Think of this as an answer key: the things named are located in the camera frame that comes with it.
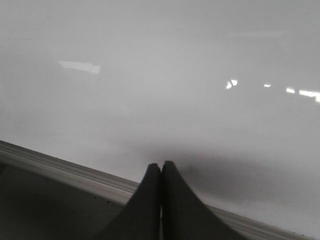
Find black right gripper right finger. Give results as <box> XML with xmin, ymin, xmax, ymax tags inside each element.
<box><xmin>161</xmin><ymin>161</ymin><xmax>246</xmax><ymax>240</ymax></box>

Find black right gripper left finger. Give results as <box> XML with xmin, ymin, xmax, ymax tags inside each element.
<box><xmin>94</xmin><ymin>163</ymin><xmax>161</xmax><ymax>240</ymax></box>

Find white whiteboard with aluminium frame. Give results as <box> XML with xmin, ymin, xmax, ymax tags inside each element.
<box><xmin>0</xmin><ymin>0</ymin><xmax>320</xmax><ymax>239</ymax></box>

